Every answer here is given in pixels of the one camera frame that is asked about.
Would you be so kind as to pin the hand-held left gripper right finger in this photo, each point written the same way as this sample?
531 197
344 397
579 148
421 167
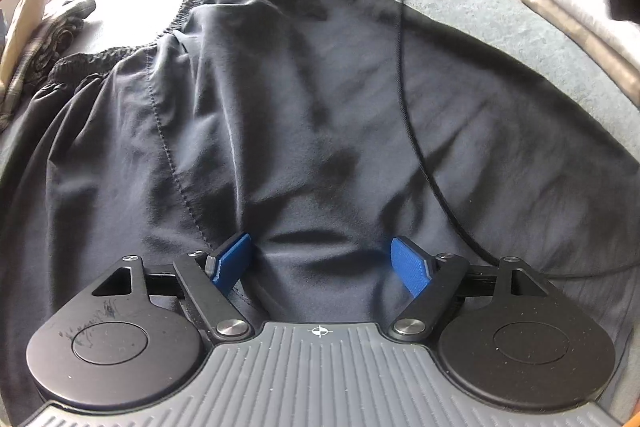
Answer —
410 267

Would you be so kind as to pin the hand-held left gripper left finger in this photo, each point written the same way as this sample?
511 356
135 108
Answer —
232 262

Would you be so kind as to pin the dark navy pants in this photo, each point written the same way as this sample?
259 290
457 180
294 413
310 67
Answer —
300 132

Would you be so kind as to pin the cream folded cloth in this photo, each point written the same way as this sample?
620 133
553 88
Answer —
590 49

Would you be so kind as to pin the grey plaid garment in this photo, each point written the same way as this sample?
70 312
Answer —
45 42

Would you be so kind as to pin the beige garment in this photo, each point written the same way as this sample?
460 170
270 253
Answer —
25 22

